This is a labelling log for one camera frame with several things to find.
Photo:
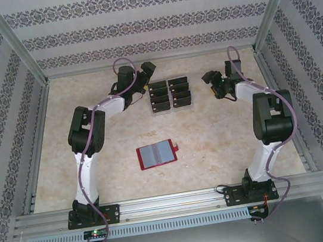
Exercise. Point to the black credit card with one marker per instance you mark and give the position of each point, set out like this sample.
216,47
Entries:
161,107
159,100
158,92
177,80
182,103
157,85
180,95
179,87

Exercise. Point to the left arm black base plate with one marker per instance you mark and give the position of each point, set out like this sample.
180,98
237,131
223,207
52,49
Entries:
114,213

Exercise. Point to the clear acrylic card stand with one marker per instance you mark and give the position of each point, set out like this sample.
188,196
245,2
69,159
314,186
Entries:
163,113

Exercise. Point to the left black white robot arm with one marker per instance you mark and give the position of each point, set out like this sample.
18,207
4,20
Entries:
86,173

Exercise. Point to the slanted aluminium frame post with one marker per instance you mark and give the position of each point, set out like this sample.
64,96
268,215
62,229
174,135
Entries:
277,5
18,44

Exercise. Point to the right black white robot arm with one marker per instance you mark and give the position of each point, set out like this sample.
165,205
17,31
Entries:
273,123

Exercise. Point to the aluminium table side rail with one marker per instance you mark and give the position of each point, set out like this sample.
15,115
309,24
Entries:
275,93
40,126

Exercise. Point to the small circuit board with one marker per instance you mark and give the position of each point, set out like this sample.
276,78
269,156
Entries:
258,209

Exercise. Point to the aluminium mounting rail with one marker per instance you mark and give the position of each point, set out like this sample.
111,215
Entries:
173,203

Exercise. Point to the red leather card holder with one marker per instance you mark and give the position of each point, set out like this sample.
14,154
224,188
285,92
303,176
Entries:
157,154

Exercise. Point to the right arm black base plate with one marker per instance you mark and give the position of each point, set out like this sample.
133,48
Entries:
230,197

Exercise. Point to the circuit board with green light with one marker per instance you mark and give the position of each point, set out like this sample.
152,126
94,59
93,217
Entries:
96,233

